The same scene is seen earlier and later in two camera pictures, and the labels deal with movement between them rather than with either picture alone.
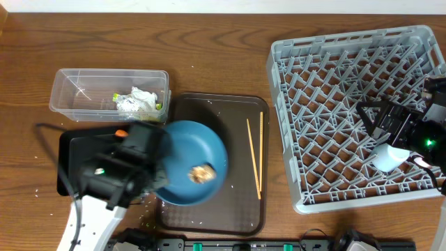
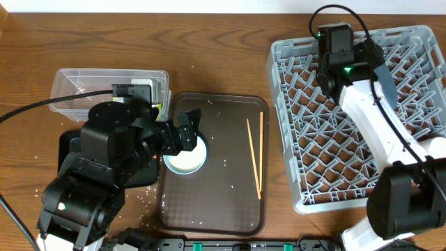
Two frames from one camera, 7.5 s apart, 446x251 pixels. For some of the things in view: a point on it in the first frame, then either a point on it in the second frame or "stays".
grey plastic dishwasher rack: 316,84 stays
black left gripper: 166,183 → 178,143
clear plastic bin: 111,95 stays
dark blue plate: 191,143 → 388,84
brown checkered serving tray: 242,208 stays
